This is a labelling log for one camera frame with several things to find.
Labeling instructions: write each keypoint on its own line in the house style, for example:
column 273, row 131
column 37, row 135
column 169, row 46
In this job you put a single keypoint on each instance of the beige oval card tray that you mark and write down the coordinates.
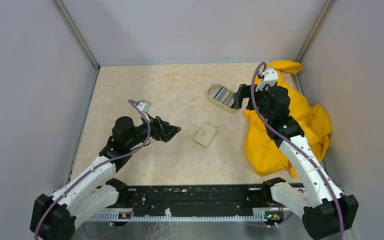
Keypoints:
column 219, row 105

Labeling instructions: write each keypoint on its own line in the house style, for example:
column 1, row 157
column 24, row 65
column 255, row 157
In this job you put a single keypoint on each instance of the yellow cloth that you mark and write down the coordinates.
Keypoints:
column 283, row 112

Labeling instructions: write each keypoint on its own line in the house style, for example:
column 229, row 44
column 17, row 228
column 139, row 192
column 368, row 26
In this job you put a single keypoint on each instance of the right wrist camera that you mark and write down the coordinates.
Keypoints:
column 268, row 76

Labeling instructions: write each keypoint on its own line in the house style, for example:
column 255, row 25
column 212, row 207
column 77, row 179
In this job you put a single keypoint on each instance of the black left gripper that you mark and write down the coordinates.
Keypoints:
column 162, row 130

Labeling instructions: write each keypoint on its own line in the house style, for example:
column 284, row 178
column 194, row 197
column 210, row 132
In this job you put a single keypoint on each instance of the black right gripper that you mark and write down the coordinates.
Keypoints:
column 245, row 91

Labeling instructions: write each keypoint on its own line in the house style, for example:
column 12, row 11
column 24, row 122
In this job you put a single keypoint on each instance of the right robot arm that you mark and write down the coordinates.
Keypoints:
column 323, row 207

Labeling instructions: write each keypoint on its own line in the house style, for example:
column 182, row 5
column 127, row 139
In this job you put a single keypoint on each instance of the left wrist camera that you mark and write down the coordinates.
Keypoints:
column 144, row 106

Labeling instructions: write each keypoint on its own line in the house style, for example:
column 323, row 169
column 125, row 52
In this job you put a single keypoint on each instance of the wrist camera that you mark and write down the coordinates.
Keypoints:
column 144, row 106
column 268, row 76

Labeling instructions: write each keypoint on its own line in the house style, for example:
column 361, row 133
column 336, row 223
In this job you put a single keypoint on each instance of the beige card holder wallet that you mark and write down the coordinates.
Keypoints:
column 205, row 135

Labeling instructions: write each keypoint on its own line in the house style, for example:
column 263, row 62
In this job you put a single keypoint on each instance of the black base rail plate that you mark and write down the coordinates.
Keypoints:
column 198, row 203

